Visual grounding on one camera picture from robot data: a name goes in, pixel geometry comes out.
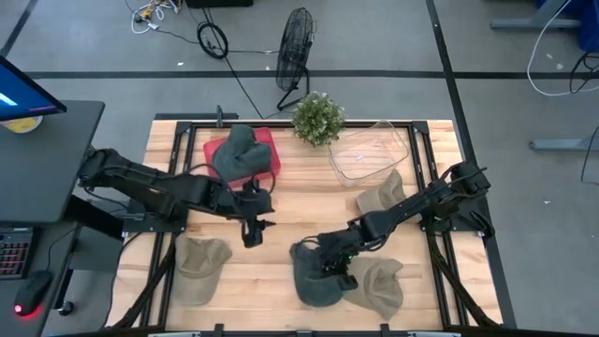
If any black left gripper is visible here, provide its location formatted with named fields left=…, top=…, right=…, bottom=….
left=219, top=180, right=278, bottom=250

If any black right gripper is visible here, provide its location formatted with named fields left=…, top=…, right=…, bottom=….
left=304, top=227, right=371, bottom=292

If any khaki cap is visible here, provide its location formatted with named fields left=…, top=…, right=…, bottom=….
left=170, top=233, right=234, bottom=307
left=355, top=168, right=422, bottom=224
left=343, top=256, right=405, bottom=322

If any dark grey cap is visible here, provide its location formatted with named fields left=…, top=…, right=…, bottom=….
left=212, top=124, right=273, bottom=183
left=288, top=241, right=350, bottom=309

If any red plastic bin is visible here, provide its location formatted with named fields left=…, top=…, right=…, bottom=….
left=202, top=125, right=283, bottom=191

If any potted green plant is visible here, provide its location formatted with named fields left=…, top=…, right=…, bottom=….
left=290, top=90, right=347, bottom=149

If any clear plastic bin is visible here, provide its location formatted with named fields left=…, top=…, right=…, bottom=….
left=327, top=120, right=411, bottom=188

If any black floor fan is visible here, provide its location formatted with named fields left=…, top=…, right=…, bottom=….
left=274, top=7, right=318, bottom=112

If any black desk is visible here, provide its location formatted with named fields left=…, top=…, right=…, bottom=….
left=0, top=99, right=107, bottom=226

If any black box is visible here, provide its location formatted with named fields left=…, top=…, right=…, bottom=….
left=184, top=0, right=254, bottom=9

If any black computer mouse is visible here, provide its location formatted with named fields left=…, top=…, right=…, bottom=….
left=12, top=270, right=54, bottom=318

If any black keyboard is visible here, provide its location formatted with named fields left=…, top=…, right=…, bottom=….
left=0, top=227, right=35, bottom=281

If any grey table foot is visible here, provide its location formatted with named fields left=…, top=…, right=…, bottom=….
left=528, top=135, right=599, bottom=152

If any yellow wipes canister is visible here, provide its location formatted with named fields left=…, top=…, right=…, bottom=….
left=0, top=115, right=44, bottom=135

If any computer monitor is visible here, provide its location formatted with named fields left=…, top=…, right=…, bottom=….
left=0, top=54, right=67, bottom=123

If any grey table leg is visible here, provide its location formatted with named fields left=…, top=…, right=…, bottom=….
left=489, top=0, right=581, bottom=30

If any blue cloth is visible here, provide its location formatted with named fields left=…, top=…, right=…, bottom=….
left=535, top=0, right=599, bottom=52

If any long black cable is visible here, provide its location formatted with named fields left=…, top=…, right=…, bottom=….
left=186, top=0, right=282, bottom=121

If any coiled black cable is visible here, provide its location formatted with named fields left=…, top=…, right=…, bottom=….
left=196, top=21, right=230, bottom=61

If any white cable bundle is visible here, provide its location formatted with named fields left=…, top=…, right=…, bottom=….
left=124, top=0, right=182, bottom=35

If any long white cable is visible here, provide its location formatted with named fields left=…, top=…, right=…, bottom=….
left=526, top=0, right=599, bottom=98

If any looped black cable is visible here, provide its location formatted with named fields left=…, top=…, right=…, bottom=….
left=568, top=51, right=599, bottom=95

